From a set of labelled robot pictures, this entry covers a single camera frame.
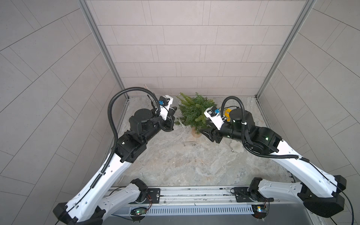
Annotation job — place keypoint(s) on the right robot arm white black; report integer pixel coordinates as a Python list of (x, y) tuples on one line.
[(317, 190)]

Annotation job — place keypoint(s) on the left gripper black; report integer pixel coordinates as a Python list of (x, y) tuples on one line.
[(168, 121)]

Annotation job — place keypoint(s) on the yellow plastic triangular holder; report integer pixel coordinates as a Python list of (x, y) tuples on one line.
[(227, 114)]

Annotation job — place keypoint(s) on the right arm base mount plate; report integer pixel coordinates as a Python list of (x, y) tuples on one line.
[(242, 194)]

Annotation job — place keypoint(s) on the glitter microphone on black stand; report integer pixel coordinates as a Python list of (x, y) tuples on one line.
[(150, 96)]

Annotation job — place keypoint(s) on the green circuit board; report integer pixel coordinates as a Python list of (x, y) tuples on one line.
[(260, 211), (138, 211)]

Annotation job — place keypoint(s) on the small green christmas tree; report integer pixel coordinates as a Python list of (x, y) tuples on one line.
[(192, 112)]

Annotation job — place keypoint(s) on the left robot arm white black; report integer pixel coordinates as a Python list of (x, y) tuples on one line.
[(91, 206)]

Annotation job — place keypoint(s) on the left green circuit board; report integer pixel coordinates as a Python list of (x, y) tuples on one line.
[(138, 211)]

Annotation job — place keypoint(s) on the right green circuit board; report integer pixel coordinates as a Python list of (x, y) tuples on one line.
[(260, 211)]

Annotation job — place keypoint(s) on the beige flat cookie-shaped piece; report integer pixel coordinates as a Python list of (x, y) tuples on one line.
[(236, 146)]

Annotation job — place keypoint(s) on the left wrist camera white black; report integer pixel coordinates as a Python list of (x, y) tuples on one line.
[(165, 104)]

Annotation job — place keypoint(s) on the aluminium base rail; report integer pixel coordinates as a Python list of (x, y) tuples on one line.
[(203, 200)]

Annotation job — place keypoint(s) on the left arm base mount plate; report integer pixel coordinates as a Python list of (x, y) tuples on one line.
[(152, 195)]

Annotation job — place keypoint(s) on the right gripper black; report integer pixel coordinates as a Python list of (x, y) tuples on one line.
[(213, 131)]

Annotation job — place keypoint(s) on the small metal clip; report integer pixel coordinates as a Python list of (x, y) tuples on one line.
[(188, 144)]

